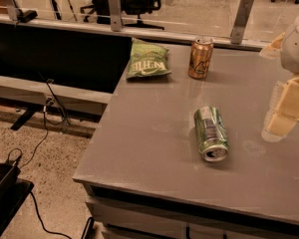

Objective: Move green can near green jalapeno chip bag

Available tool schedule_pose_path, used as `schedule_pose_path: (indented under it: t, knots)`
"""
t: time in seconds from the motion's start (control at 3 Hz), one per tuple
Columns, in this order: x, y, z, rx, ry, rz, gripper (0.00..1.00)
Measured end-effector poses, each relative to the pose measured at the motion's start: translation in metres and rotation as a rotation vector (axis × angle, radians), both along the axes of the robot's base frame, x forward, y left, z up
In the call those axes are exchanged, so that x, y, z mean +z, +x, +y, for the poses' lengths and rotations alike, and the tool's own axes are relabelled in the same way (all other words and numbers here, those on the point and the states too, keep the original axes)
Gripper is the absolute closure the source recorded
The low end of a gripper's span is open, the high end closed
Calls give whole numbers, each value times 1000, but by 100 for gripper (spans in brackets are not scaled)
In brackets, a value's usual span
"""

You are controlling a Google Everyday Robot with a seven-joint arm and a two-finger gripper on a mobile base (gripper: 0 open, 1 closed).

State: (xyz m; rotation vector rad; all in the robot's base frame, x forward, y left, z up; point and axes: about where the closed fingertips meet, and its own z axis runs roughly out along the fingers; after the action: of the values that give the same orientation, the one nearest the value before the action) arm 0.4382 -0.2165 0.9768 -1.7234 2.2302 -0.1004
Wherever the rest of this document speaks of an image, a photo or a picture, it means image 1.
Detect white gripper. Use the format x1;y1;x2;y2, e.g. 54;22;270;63
259;15;299;142

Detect green soda can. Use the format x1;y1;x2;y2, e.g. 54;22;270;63
193;107;229;162

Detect gold soda can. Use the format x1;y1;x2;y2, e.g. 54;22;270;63
188;37;213;80

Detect green jalapeno chip bag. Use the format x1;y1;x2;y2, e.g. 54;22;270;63
126;39;171;79

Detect black office chair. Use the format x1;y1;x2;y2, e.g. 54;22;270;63
77;0;165;31

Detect black tripod legs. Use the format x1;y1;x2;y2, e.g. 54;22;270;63
45;0;78;22

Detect black cart tray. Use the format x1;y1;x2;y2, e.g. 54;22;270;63
0;163;34;236

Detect metal glass bracket right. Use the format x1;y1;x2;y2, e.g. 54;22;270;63
230;0;253;45

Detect metal glass bracket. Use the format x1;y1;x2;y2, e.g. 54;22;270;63
230;0;253;45
108;0;123;32
5;0;38;23

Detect metal glass bracket middle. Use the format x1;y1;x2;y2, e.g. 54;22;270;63
108;0;123;32

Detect black floor cable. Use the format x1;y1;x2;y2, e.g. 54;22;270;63
5;78;74;239

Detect metal glass bracket left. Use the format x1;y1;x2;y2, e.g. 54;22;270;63
5;0;38;23

